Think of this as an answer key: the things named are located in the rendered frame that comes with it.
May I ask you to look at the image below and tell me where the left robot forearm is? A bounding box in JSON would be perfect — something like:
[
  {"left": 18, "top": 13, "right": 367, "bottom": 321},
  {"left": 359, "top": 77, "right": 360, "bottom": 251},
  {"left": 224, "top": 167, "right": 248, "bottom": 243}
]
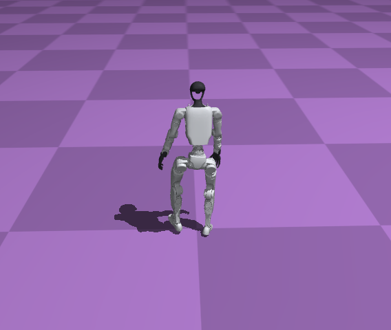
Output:
[{"left": 162, "top": 129, "right": 174, "bottom": 155}]

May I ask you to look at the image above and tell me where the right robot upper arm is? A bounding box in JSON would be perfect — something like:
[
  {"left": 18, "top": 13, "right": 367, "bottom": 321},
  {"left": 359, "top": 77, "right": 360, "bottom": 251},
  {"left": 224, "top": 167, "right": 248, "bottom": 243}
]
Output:
[{"left": 211, "top": 107, "right": 222, "bottom": 137}]

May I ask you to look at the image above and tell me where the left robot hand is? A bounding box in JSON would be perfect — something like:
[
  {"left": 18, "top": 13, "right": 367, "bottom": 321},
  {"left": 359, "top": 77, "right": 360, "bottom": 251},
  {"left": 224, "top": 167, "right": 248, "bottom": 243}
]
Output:
[{"left": 158, "top": 151, "right": 167, "bottom": 170}]

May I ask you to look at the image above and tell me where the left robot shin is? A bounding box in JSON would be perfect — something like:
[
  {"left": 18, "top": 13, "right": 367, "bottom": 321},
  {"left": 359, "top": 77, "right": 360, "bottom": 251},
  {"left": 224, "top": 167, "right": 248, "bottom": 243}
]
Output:
[{"left": 170, "top": 187, "right": 182, "bottom": 223}]

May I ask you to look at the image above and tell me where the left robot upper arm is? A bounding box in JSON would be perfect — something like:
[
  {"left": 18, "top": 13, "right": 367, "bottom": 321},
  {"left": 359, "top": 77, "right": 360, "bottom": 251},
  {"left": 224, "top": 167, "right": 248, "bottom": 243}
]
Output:
[{"left": 169, "top": 108, "right": 186, "bottom": 138}]

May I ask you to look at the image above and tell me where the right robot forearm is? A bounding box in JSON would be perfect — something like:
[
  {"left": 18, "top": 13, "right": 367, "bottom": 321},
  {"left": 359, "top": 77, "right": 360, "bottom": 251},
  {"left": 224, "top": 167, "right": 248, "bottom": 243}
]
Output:
[{"left": 213, "top": 132, "right": 222, "bottom": 154}]

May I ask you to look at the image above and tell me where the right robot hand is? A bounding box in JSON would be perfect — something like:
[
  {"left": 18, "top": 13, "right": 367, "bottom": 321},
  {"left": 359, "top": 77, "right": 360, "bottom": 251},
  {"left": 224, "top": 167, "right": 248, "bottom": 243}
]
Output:
[{"left": 210, "top": 149, "right": 221, "bottom": 168}]

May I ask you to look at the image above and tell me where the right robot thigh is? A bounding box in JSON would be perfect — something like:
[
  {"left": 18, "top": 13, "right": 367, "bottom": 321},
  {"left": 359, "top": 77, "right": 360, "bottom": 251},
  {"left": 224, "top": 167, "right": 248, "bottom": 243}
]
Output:
[{"left": 204, "top": 158, "right": 216, "bottom": 200}]

